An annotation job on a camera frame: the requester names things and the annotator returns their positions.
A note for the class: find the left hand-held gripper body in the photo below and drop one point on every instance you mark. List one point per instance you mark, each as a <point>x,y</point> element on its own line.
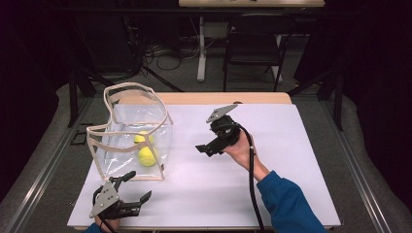
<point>106,200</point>

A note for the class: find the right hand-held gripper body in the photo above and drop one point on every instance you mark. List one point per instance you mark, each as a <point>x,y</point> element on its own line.
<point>226,132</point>

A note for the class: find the yellow tennis ball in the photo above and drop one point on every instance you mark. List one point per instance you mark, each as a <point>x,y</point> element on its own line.
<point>146,157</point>
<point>140,138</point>

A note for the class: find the clear plastic bag beige trim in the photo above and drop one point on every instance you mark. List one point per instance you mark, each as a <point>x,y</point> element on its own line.
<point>126,113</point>

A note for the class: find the person's right hand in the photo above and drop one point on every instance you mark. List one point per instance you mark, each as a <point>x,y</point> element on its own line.
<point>243,150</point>

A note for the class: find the person's left hand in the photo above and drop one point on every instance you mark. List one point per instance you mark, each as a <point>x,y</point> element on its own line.
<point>108,225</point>

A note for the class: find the black folding chair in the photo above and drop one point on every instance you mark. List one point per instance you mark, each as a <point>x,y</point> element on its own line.
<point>252,48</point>

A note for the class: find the black metal stand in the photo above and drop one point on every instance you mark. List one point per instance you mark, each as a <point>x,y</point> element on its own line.
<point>73,97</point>
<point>338,103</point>

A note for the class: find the white desk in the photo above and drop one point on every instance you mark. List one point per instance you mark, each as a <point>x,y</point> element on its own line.
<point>252,3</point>

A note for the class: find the dark curtain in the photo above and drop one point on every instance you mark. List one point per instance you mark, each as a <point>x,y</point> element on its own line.
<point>382,81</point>
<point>26,81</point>

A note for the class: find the black floor frame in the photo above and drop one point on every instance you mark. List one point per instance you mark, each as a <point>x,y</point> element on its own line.
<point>79,143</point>

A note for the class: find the grey metal rail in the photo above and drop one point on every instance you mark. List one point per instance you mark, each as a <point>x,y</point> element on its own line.
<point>355,168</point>
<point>50,168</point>

